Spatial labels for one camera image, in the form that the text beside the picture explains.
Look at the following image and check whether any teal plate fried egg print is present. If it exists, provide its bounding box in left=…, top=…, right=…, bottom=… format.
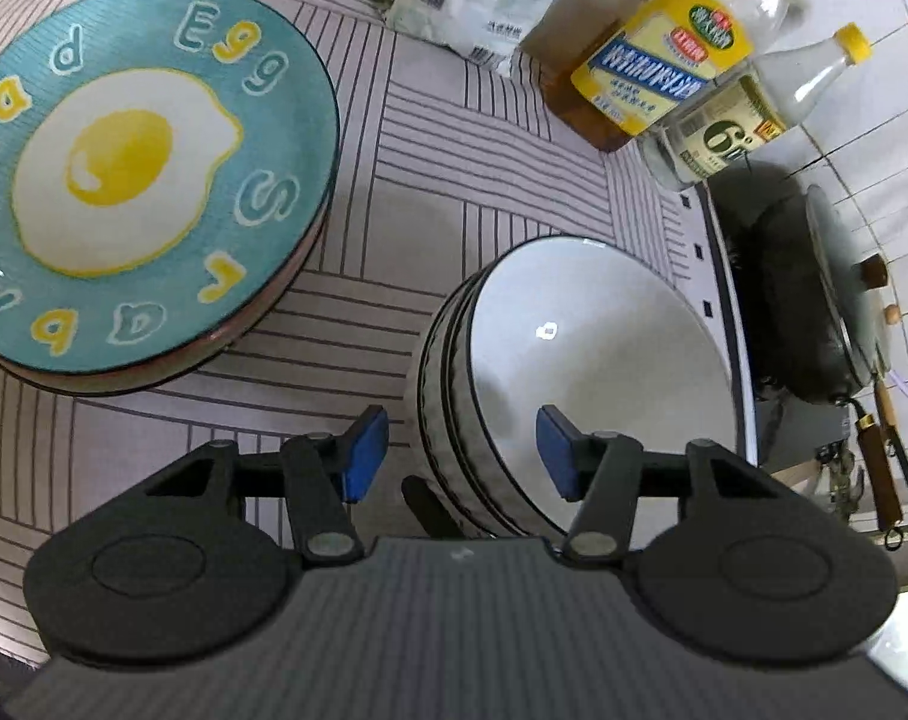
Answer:
left=0, top=0, right=341, bottom=376

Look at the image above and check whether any clear vinegar bottle yellow cap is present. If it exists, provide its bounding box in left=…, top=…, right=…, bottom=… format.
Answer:
left=640, top=22, right=873, bottom=192

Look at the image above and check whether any black wok wooden handle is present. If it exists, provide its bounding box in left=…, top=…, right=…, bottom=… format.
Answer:
left=712, top=165, right=908, bottom=550

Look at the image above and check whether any yellow label cooking wine bottle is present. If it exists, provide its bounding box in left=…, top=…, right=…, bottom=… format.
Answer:
left=540, top=0, right=831, bottom=155

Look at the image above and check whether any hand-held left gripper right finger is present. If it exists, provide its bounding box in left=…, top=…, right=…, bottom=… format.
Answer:
left=535, top=403, right=789, bottom=563

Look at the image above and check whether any wooden handled utensil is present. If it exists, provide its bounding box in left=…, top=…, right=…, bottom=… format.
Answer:
left=874, top=371, right=908, bottom=522

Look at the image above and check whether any white ribbed bowl black rim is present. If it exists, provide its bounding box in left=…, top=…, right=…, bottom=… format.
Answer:
left=443, top=236, right=759, bottom=541
left=424, top=270, right=545, bottom=541
left=407, top=292, right=500, bottom=533

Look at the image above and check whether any glass wok lid wooden knob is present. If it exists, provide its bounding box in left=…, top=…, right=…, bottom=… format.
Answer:
left=802, top=184, right=905, bottom=398

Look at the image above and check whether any striped table mat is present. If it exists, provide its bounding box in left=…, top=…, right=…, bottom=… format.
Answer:
left=0, top=0, right=732, bottom=672

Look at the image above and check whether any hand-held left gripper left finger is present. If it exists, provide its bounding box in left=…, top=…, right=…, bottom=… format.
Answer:
left=143, top=403, right=391, bottom=563

